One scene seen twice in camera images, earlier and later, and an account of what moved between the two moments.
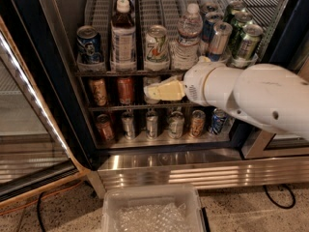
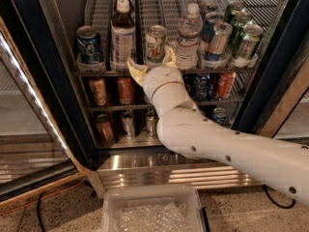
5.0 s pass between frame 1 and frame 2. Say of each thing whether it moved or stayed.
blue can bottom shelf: stayed
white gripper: moved
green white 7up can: stayed
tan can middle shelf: stayed
